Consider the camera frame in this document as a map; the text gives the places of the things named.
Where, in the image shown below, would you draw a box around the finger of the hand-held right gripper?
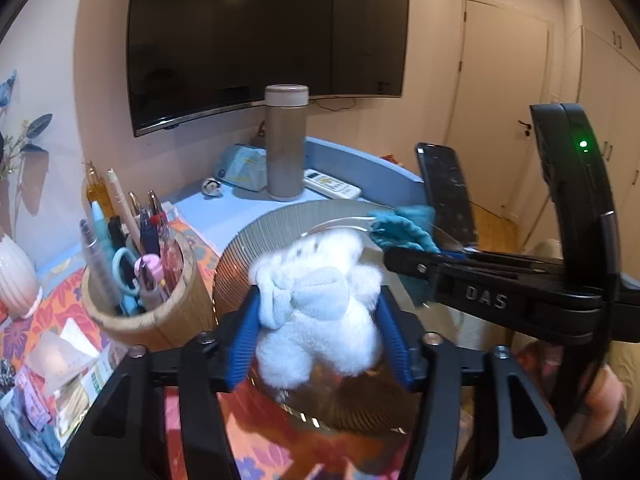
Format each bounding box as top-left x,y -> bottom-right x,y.
440,251 -> 567,266
384,246 -> 568,281

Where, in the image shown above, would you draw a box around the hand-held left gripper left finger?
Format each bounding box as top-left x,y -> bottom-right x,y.
56,290 -> 265,480

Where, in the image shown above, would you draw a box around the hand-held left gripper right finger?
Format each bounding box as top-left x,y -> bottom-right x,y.
375,286 -> 584,480

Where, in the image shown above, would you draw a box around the blue knitted cloth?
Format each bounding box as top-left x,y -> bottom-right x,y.
369,205 -> 441,256

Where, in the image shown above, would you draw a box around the white plush toy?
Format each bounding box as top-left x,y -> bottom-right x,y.
248,227 -> 386,391

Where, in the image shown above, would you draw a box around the ribbed glass bowl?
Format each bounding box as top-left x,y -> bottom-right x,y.
212,200 -> 481,436

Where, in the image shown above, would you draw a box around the cotton swab packet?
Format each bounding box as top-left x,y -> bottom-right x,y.
52,345 -> 130,438

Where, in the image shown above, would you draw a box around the person's right forearm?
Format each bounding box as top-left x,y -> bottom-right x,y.
585,364 -> 632,456

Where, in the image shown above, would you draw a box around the person's right hand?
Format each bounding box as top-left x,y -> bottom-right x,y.
515,342 -> 573,403

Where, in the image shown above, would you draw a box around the black smartphone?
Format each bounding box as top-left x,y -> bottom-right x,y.
416,142 -> 478,253

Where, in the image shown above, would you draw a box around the wooden pen holder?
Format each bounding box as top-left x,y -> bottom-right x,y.
80,232 -> 216,353

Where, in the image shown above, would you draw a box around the white wardrobe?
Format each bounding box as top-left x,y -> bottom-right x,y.
555,0 -> 640,261

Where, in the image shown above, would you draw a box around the white door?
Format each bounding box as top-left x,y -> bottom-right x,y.
445,0 -> 553,221

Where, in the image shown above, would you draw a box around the white remote control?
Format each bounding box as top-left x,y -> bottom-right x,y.
303,170 -> 362,200

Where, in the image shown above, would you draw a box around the bunch of pens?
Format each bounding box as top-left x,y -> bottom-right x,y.
80,160 -> 186,316

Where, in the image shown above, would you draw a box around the beige thermos bottle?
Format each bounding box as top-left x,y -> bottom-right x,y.
264,85 -> 310,202

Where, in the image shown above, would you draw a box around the light blue tissue pouch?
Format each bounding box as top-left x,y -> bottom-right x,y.
216,144 -> 268,192

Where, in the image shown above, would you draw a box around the orange floral cloth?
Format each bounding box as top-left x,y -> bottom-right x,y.
0,205 -> 416,480

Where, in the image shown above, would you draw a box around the small patterned packet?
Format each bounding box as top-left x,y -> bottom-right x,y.
0,357 -> 53,428

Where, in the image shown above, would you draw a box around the white ribbed vase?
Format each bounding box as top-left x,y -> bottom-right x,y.
0,234 -> 42,320

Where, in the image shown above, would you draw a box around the artificial blue flower bouquet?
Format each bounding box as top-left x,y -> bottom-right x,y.
0,69 -> 54,241

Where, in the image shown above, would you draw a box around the light blue handled scissors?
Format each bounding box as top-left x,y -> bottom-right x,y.
112,247 -> 143,311

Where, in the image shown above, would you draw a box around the black wall television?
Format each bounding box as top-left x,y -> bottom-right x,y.
126,0 -> 411,137

